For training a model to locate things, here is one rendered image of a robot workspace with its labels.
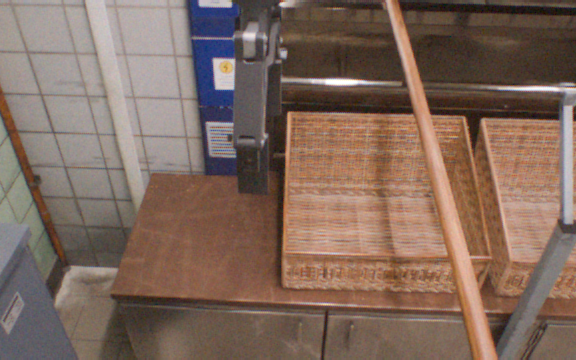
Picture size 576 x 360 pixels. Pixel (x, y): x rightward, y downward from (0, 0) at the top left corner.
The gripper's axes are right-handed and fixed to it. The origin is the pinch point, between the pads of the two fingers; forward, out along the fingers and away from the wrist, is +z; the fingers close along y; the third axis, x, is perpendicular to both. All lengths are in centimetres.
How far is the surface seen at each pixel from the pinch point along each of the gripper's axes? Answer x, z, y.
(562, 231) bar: 61, 51, -42
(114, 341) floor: -66, 147, -63
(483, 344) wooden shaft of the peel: 29.0, 26.8, 5.1
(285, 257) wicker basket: 0, 75, -49
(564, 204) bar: 62, 48, -47
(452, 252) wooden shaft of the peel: 27.3, 27.0, -10.8
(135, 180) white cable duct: -58, 94, -96
